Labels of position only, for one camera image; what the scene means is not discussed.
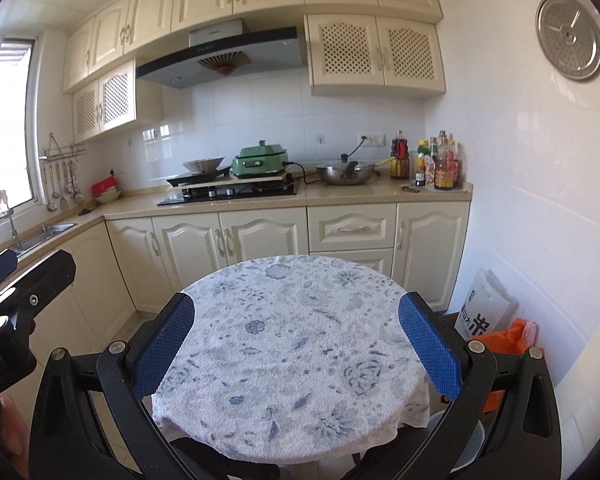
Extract grey range hood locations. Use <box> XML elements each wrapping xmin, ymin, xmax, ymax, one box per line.
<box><xmin>135</xmin><ymin>19</ymin><xmax>308</xmax><ymax>90</ymax></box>

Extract green electric multi cooker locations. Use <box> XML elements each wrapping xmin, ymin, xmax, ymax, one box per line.
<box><xmin>230</xmin><ymin>139</ymin><xmax>288</xmax><ymax>177</ymax></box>

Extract black power cable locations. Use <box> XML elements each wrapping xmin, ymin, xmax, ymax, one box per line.
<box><xmin>285</xmin><ymin>136</ymin><xmax>368</xmax><ymax>186</ymax></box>

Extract narrow lattice door cabinet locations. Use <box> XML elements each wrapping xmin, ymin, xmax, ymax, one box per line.
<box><xmin>71</xmin><ymin>59</ymin><xmax>137</xmax><ymax>144</ymax></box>

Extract orange plastic bag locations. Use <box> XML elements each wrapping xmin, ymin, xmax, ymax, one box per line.
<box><xmin>477</xmin><ymin>319</ymin><xmax>546</xmax><ymax>413</ymax></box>

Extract window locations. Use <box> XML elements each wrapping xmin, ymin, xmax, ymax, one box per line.
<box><xmin>0</xmin><ymin>35</ymin><xmax>41</xmax><ymax>233</ymax></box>

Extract person's left hand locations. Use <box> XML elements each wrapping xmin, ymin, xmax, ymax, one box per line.
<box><xmin>0</xmin><ymin>394</ymin><xmax>29</xmax><ymax>466</ymax></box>

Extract tall cream drawer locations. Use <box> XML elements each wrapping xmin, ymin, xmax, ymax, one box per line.
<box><xmin>307</xmin><ymin>205</ymin><xmax>397</xmax><ymax>252</ymax></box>

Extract wide lattice door cabinet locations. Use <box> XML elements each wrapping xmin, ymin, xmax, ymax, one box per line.
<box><xmin>304</xmin><ymin>14</ymin><xmax>446</xmax><ymax>98</ymax></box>

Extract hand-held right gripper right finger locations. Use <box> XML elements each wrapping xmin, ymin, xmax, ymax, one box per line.
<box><xmin>397</xmin><ymin>291</ymin><xmax>563</xmax><ymax>480</ymax></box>

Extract utensil rack with ladles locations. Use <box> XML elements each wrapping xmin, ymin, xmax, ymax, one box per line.
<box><xmin>40</xmin><ymin>133</ymin><xmax>87</xmax><ymax>212</ymax></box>

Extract black glass gas stove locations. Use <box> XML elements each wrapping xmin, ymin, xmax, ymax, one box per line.
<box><xmin>156</xmin><ymin>179</ymin><xmax>301</xmax><ymax>207</ymax></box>

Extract cluster of condiment bottles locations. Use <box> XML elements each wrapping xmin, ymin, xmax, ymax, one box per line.
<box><xmin>414</xmin><ymin>131</ymin><xmax>461</xmax><ymax>191</ymax></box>

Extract wooden board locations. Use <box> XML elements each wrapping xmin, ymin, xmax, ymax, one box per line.
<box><xmin>178</xmin><ymin>172</ymin><xmax>295</xmax><ymax>188</ymax></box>

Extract steel wok with lid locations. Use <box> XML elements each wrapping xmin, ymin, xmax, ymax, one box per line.
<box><xmin>315</xmin><ymin>152</ymin><xmax>396</xmax><ymax>186</ymax></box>

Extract round metal steamer plate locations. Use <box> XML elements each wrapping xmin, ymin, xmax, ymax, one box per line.
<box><xmin>536</xmin><ymin>0</ymin><xmax>600</xmax><ymax>82</ymax></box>

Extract metal bowl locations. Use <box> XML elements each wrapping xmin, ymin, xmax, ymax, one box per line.
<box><xmin>182</xmin><ymin>156</ymin><xmax>226</xmax><ymax>175</ymax></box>

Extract dark cooking oil bottle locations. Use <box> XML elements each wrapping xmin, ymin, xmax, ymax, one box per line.
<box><xmin>390</xmin><ymin>130</ymin><xmax>411</xmax><ymax>181</ymax></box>

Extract cream base cabinet unit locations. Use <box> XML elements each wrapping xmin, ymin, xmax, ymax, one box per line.
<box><xmin>0</xmin><ymin>202</ymin><xmax>471</xmax><ymax>361</ymax></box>

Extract blue floral white tablecloth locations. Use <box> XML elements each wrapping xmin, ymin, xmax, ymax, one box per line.
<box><xmin>151</xmin><ymin>255</ymin><xmax>431</xmax><ymax>466</ymax></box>

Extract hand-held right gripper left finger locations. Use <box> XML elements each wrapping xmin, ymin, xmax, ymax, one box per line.
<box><xmin>29</xmin><ymin>292</ymin><xmax>196</xmax><ymax>480</ymax></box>

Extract pale waste bin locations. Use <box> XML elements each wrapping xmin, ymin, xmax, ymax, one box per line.
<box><xmin>426</xmin><ymin>409</ymin><xmax>485</xmax><ymax>473</ymax></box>

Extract white paper bag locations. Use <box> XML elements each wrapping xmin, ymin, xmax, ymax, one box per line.
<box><xmin>457</xmin><ymin>267</ymin><xmax>520</xmax><ymax>338</ymax></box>

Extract shallow cream drawer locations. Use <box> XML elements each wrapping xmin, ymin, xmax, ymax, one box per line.
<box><xmin>310</xmin><ymin>249</ymin><xmax>395</xmax><ymax>276</ymax></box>

